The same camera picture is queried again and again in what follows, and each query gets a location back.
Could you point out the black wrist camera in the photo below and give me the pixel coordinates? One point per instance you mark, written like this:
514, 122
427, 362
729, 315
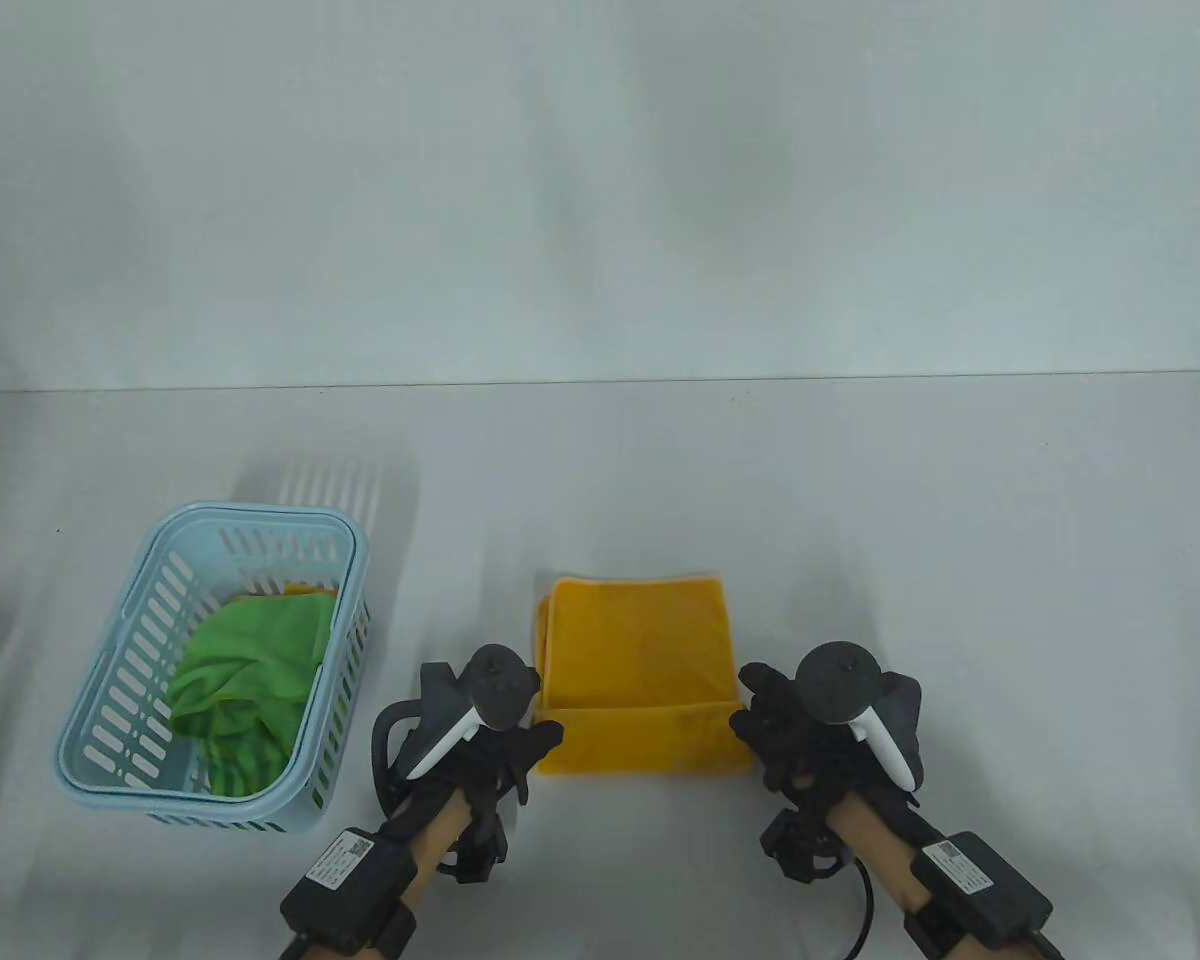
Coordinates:
480, 855
800, 845

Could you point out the green crumpled towel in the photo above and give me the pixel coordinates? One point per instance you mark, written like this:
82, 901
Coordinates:
240, 670

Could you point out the yellow square towel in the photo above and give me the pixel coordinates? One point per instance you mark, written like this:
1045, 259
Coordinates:
640, 650

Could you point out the black sensor box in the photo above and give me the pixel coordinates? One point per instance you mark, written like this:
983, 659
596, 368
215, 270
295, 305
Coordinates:
980, 885
345, 885

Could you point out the light blue plastic basket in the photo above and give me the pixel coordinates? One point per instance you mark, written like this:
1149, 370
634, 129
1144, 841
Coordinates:
110, 690

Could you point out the person's left hand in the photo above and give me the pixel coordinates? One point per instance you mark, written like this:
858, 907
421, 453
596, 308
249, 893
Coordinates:
505, 760

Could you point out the person's right hand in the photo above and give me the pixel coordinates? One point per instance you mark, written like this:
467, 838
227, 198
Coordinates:
790, 750

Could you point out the orange cloth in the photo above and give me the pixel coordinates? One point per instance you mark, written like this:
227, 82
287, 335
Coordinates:
305, 590

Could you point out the black and white controller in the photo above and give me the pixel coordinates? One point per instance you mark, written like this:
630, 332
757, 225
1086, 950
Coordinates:
505, 685
840, 680

